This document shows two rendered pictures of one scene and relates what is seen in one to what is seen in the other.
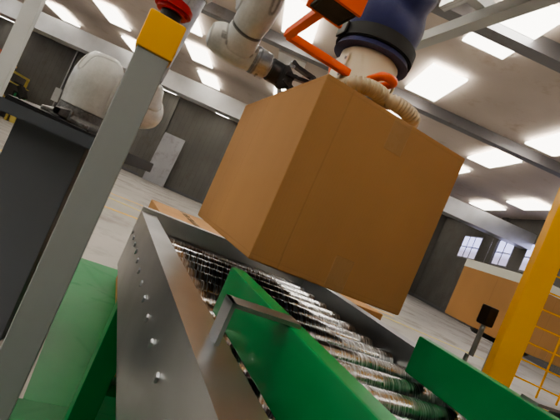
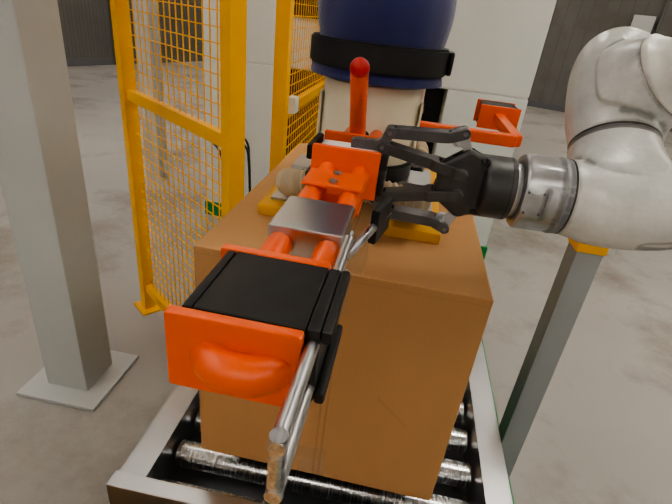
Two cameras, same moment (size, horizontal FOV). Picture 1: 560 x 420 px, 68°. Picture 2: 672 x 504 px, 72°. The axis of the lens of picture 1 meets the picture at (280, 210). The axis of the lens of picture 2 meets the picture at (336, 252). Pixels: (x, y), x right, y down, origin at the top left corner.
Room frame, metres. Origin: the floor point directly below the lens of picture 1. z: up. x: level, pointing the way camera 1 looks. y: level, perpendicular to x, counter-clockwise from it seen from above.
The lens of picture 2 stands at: (1.90, 0.30, 1.35)
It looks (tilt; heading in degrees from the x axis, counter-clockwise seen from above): 27 degrees down; 209
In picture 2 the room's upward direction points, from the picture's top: 7 degrees clockwise
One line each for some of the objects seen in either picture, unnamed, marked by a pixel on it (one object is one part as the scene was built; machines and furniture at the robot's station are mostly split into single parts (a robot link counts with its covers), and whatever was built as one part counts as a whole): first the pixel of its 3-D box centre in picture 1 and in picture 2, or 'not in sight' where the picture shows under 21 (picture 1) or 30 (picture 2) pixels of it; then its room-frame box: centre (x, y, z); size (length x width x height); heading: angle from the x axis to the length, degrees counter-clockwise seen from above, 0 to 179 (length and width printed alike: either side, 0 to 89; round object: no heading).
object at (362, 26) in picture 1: (373, 50); (381, 54); (1.16, -0.06, 1.30); 0.23 x 0.23 x 0.04
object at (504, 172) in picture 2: (279, 75); (473, 184); (1.34, 0.18, 1.18); 0.09 x 0.07 x 0.08; 113
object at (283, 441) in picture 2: not in sight; (354, 288); (1.65, 0.18, 1.18); 0.31 x 0.03 x 0.05; 22
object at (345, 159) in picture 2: not in sight; (348, 163); (1.39, 0.03, 1.18); 0.10 x 0.08 x 0.06; 112
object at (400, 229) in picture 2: not in sight; (412, 189); (1.12, 0.02, 1.08); 0.34 x 0.10 x 0.05; 22
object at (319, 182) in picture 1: (308, 192); (352, 285); (1.16, -0.05, 0.85); 0.60 x 0.40 x 0.40; 22
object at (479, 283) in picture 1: (512, 308); not in sight; (2.57, -1.57, 0.82); 0.60 x 0.40 x 0.40; 15
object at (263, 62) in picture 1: (261, 63); (534, 193); (1.32, 0.25, 1.18); 0.09 x 0.06 x 0.09; 23
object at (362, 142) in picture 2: not in sight; (373, 136); (1.39, 0.06, 1.22); 0.05 x 0.01 x 0.03; 113
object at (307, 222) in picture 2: not in sight; (312, 237); (1.59, 0.11, 1.17); 0.07 x 0.07 x 0.04; 22
